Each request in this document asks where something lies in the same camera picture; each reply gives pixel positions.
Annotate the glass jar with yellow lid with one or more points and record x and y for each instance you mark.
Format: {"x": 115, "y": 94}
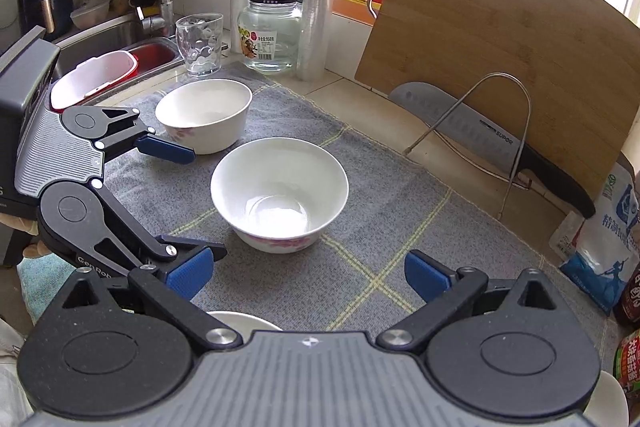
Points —
{"x": 270, "y": 37}

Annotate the red labelled jar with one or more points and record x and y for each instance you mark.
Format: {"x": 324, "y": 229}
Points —
{"x": 631, "y": 362}

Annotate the white bowl with pink flowers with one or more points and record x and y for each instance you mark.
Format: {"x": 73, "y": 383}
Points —
{"x": 200, "y": 107}

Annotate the white basin with red rim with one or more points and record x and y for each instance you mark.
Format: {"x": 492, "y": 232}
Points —
{"x": 95, "y": 74}

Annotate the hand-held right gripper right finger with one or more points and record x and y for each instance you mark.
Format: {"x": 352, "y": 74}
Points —
{"x": 425, "y": 274}

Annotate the person's left hand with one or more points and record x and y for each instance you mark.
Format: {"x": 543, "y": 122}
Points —
{"x": 17, "y": 223}

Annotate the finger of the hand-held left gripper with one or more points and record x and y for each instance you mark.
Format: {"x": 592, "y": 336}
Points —
{"x": 167, "y": 149}
{"x": 150, "y": 252}

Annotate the large white bowl purple flowers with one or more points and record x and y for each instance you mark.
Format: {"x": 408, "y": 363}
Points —
{"x": 280, "y": 187}

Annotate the clear plastic container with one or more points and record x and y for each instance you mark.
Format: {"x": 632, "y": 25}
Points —
{"x": 90, "y": 12}

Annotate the dark sauce bottle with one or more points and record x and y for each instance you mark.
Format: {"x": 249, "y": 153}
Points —
{"x": 631, "y": 297}

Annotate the small white bowl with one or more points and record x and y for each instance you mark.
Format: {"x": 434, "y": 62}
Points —
{"x": 240, "y": 321}

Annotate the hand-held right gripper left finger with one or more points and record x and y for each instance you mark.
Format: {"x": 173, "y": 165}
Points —
{"x": 192, "y": 274}

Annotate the clear glass cup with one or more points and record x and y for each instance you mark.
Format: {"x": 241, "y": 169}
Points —
{"x": 200, "y": 47}

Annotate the grey checked mat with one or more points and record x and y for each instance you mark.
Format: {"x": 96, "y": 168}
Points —
{"x": 400, "y": 217}

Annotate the bamboo cutting board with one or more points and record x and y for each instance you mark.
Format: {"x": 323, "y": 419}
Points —
{"x": 500, "y": 32}

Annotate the red plastic basin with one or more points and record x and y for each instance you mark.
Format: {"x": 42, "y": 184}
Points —
{"x": 155, "y": 56}

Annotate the white cloth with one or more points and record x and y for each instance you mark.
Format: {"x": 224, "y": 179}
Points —
{"x": 10, "y": 357}

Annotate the white and blue salt bag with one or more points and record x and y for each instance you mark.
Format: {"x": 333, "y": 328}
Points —
{"x": 605, "y": 247}

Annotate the white plate with fruit print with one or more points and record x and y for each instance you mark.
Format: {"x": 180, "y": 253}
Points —
{"x": 607, "y": 402}

